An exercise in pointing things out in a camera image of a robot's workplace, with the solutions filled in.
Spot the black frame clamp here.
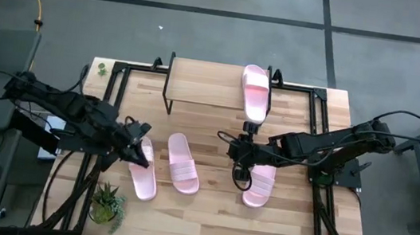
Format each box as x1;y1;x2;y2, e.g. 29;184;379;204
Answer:
272;68;286;87
150;56;164;71

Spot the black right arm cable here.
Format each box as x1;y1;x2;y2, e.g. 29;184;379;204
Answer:
367;106;420;144

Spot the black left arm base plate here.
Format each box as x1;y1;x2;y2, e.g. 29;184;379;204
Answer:
56;131;112;158

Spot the wooden shelf with black frame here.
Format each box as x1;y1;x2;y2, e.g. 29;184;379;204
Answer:
159;50;277;128

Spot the pink rubber slide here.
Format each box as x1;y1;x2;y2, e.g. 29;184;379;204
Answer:
241;162;278;211
123;135;164;203
162;131;207;196
236;63;274;126

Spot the black metal table frame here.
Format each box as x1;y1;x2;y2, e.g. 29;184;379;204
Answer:
29;48;389;235

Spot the small green plant sprig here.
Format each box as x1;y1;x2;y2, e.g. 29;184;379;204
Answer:
96;62;109;78

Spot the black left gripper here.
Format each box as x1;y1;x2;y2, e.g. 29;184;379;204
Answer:
98;116;156;178

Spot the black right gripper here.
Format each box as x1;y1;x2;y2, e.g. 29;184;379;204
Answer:
224;119;277;185

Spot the white box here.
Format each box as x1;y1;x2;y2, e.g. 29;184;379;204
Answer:
37;114;69;163

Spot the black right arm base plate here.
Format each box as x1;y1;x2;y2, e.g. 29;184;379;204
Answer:
304;152;366;191

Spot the potted green succulent plant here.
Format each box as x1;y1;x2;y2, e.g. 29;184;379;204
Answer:
85;180;130;235

